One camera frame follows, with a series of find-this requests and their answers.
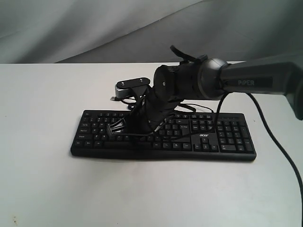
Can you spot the grey backdrop cloth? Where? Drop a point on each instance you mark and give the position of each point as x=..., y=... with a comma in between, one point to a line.
x=104, y=31

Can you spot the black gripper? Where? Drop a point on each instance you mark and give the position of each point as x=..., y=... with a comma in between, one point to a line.
x=147, y=116

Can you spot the black acer keyboard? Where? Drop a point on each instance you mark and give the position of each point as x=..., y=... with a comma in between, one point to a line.
x=202, y=136

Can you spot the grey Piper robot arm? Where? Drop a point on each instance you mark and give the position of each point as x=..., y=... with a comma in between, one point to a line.
x=204, y=78

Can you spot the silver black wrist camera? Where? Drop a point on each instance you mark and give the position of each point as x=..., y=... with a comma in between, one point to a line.
x=132, y=87

